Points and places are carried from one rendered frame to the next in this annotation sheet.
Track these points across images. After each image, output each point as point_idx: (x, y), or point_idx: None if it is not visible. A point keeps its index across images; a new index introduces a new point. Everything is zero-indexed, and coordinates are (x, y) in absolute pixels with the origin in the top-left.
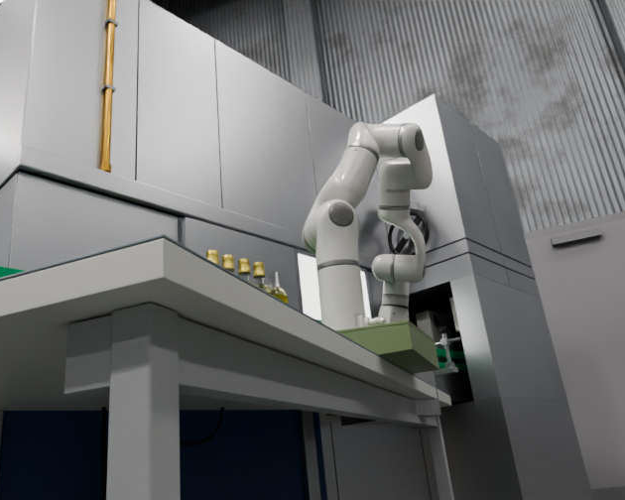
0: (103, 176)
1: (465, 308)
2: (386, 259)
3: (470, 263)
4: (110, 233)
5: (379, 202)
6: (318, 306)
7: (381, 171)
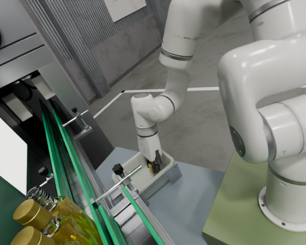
0: None
1: (59, 85)
2: (169, 104)
3: (50, 53)
4: None
5: (178, 52)
6: None
7: (194, 12)
